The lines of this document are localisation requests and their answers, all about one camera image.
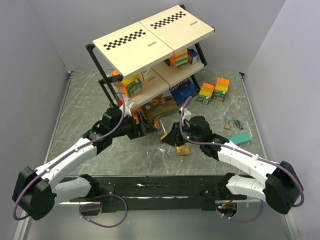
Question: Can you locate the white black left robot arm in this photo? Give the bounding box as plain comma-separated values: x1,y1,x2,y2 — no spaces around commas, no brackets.
12,106,157,220

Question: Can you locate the black frame cream shelf rack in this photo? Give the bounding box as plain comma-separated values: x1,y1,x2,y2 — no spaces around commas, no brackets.
85,5,216,110

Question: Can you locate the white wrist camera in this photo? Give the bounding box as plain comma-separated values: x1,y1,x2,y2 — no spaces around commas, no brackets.
119,99,134,117
178,107,192,123

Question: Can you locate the orange green box left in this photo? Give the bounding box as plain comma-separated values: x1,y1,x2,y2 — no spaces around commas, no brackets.
196,83,215,105

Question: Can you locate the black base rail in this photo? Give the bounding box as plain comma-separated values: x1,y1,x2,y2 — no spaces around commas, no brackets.
71,175,246,213

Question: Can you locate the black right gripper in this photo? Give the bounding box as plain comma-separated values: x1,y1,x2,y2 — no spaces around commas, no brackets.
161,121,203,147

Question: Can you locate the brown chips bag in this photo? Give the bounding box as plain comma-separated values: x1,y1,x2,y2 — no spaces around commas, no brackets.
142,91,179,121

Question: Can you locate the green yellow box on shelf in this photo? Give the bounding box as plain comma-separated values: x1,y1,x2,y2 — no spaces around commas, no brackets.
120,75,142,98

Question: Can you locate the stacked sponges pack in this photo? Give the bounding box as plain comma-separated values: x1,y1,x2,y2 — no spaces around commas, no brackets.
170,48,189,69

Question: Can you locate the brass padlock with key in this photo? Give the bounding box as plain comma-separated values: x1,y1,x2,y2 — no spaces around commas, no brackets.
154,118,168,144

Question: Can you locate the silver key pair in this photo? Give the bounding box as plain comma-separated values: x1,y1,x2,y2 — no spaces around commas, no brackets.
158,148,170,158

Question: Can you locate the orange Kettle chips bag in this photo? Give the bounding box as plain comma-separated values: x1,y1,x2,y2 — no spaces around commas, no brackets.
132,107,145,119

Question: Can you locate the white carton on shelf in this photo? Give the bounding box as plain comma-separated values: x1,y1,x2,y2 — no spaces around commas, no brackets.
140,68,151,82

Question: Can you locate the large brass padlock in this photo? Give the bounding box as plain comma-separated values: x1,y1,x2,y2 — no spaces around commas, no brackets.
176,143,191,156

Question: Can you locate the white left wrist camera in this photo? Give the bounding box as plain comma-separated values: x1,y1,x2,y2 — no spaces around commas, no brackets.
119,99,134,117

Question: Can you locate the purple white small box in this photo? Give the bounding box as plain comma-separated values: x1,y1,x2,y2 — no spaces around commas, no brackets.
187,48,199,65

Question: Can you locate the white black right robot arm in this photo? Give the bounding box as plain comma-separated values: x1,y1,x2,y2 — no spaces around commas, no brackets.
161,116,303,215

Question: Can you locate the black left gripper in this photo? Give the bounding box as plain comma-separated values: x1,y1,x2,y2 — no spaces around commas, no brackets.
111,110,157,140

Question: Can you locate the orange bottle on shelf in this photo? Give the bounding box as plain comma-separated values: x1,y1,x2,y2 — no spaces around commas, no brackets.
111,71,123,89

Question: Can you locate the teal rectangular box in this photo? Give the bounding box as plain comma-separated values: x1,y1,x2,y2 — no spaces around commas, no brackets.
229,133,251,145

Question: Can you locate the blue snack bag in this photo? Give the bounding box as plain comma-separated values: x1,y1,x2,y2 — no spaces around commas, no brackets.
169,78,198,106

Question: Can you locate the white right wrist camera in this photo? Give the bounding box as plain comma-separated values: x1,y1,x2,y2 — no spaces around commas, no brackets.
178,107,192,123

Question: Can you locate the orange green box right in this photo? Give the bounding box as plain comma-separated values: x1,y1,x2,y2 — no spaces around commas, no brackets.
213,78,230,102

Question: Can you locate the orange green box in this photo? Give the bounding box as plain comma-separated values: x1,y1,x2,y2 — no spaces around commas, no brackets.
213,78,230,102
196,83,215,105

